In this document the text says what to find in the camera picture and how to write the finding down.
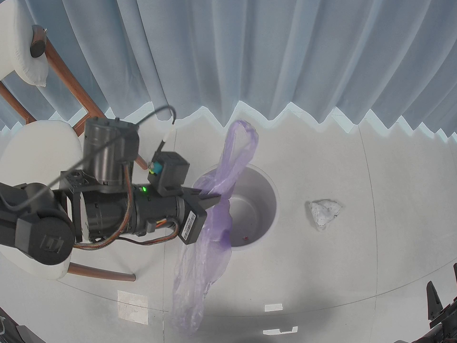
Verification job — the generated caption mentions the white paper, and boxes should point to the white paper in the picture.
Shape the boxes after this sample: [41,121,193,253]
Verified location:
[309,199,343,232]

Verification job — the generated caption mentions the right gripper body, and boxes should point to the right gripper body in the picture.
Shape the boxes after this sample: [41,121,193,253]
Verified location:
[411,300,457,343]

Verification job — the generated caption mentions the pale blue curtain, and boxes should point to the pale blue curtain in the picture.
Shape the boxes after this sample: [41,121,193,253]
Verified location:
[0,0,457,142]

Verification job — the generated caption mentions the wooden chair with white cushions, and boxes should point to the wooden chair with white cushions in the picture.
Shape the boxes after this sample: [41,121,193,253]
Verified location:
[0,0,149,283]

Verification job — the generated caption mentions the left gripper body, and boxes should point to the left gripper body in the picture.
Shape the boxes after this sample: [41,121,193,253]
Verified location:
[85,186,208,245]

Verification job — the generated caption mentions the white trash bin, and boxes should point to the white trash bin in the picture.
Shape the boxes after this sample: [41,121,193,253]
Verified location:
[194,163,278,252]

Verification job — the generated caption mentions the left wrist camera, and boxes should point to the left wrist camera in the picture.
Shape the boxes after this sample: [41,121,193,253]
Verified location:
[148,151,190,196]

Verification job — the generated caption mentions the purple plastic bag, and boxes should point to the purple plastic bag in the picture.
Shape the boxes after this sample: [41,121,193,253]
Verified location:
[172,119,259,335]

